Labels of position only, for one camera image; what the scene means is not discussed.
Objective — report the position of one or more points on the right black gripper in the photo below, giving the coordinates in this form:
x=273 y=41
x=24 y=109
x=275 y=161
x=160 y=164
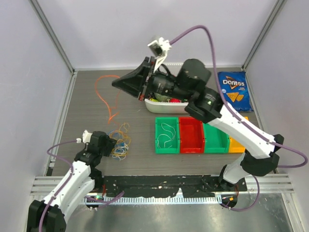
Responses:
x=134 y=82

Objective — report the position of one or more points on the blue Doritos chip bag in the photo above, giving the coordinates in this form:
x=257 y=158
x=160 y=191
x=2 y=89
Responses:
x=235 y=90

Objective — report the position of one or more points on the white slotted cable duct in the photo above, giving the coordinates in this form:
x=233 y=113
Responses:
x=178 y=199

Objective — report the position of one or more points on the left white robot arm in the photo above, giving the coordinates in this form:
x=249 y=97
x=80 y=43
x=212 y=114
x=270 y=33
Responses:
x=53 y=212

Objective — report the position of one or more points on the white plastic fruit basket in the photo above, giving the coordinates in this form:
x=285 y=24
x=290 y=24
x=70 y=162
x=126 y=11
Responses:
x=154 y=106

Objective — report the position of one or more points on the left green plastic bin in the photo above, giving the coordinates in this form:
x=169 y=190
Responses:
x=167 y=135

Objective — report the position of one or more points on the green plastic bin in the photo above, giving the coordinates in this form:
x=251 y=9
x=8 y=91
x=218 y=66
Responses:
x=216 y=141
x=167 y=135

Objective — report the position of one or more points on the red apple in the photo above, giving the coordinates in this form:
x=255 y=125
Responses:
x=173 y=100

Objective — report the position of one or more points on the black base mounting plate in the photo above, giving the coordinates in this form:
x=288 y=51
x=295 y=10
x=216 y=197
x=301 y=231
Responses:
x=163 y=186

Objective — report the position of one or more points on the yellow plastic bin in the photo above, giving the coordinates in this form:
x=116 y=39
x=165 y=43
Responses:
x=235 y=146

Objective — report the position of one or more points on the right green plastic bin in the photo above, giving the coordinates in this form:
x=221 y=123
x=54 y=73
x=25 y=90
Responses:
x=216 y=141

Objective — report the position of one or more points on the red plastic bin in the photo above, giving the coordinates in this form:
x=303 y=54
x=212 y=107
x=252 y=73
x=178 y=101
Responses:
x=192 y=138

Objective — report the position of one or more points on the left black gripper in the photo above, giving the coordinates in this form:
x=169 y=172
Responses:
x=110 y=143

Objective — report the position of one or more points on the green speckled melon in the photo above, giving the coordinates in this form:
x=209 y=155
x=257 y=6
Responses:
x=161 y=98

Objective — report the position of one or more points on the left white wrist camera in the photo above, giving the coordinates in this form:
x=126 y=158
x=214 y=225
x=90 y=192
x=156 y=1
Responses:
x=86 y=137

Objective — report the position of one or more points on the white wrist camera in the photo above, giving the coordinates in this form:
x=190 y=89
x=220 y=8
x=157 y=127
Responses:
x=159 y=48
x=86 y=137

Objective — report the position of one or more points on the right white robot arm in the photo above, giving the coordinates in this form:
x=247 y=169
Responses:
x=206 y=105

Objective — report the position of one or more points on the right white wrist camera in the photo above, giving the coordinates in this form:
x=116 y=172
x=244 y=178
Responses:
x=159 y=48

